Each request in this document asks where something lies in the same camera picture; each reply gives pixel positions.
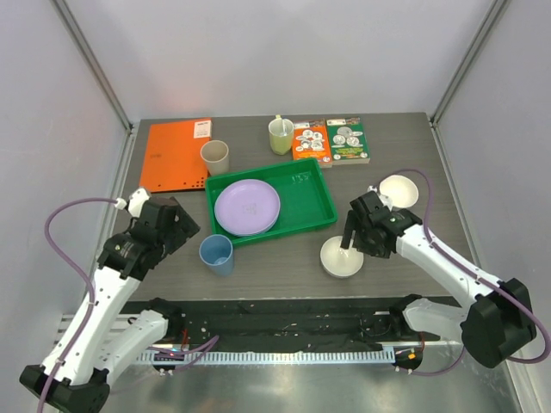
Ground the white slotted cable duct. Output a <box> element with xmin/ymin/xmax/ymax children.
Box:
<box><xmin>135</xmin><ymin>347</ymin><xmax>395</xmax><ymax>367</ymax></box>

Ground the green book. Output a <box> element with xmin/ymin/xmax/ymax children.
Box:
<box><xmin>325</xmin><ymin>117</ymin><xmax>370</xmax><ymax>166</ymax></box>

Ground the white spoon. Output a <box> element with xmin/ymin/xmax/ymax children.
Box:
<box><xmin>274</xmin><ymin>114</ymin><xmax>291</xmax><ymax>136</ymax></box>

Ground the green cup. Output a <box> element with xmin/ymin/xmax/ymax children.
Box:
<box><xmin>268</xmin><ymin>115</ymin><xmax>294</xmax><ymax>155</ymax></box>

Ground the green plastic bin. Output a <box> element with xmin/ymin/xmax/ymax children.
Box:
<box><xmin>205</xmin><ymin>158</ymin><xmax>337</xmax><ymax>247</ymax></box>

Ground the blue plate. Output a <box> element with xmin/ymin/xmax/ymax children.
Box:
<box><xmin>216</xmin><ymin>213</ymin><xmax>279</xmax><ymax>237</ymax></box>

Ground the orange folder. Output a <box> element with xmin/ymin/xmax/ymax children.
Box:
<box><xmin>139</xmin><ymin>118</ymin><xmax>212</xmax><ymax>193</ymax></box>

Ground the blue cup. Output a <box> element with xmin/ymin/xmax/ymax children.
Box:
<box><xmin>199</xmin><ymin>234</ymin><xmax>234</xmax><ymax>277</ymax></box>

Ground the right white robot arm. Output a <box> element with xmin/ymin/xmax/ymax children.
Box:
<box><xmin>341</xmin><ymin>191</ymin><xmax>537</xmax><ymax>368</ymax></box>

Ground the purple plate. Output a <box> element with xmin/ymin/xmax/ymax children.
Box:
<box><xmin>214</xmin><ymin>179</ymin><xmax>281</xmax><ymax>219</ymax></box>

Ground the white bowl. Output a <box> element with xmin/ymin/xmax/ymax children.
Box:
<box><xmin>378</xmin><ymin>175</ymin><xmax>419</xmax><ymax>210</ymax></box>
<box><xmin>319</xmin><ymin>236</ymin><xmax>364</xmax><ymax>279</ymax></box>

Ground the orange book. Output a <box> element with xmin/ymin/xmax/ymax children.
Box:
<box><xmin>292</xmin><ymin>119</ymin><xmax>332</xmax><ymax>168</ymax></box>

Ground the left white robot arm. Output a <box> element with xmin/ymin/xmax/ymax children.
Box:
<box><xmin>20</xmin><ymin>188</ymin><xmax>200</xmax><ymax>412</ymax></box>

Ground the beige cup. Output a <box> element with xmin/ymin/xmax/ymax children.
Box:
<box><xmin>200</xmin><ymin>140</ymin><xmax>230</xmax><ymax>176</ymax></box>

